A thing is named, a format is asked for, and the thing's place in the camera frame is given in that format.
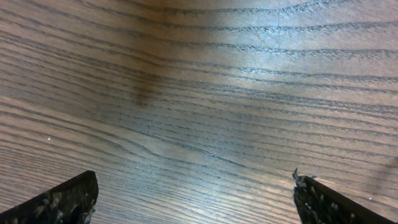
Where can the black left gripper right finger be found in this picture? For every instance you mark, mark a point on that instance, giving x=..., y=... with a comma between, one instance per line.
x=319, y=204

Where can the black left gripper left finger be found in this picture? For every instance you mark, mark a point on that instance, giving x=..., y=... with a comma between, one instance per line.
x=72, y=202

